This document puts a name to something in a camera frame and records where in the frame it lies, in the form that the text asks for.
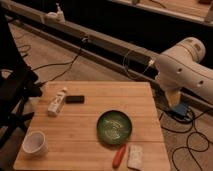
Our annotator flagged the white sponge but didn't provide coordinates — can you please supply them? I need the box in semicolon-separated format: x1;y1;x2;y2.
127;145;143;171

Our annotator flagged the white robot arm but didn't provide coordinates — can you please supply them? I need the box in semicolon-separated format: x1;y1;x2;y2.
155;37;213;107

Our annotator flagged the white ceramic cup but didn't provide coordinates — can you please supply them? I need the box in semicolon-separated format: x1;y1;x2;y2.
22;131;48;157

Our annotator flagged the black rectangular block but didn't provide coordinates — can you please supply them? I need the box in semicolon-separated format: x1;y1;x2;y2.
65;95;85;104

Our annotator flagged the green bowl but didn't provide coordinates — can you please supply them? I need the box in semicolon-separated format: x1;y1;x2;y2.
96;110;132;145

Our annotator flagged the white plastic bottle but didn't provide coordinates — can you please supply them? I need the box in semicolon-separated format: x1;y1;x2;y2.
47;87;67;117

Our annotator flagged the blue box on floor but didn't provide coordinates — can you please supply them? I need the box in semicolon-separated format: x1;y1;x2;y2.
172;103;189;118

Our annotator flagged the black tripod stand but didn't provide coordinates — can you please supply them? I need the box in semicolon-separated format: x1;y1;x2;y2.
0;5;42;149

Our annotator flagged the grey metal rail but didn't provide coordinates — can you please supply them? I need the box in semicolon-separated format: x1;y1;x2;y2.
0;0;213;108

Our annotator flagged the black floor cable left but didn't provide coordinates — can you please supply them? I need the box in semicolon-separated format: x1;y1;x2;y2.
13;39;88;88

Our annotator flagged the black floor cable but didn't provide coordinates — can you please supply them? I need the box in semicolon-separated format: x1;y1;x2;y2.
13;39;88;88
158;107;213;171

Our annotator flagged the black floor cable right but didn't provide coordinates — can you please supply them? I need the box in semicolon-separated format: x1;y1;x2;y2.
158;107;213;171

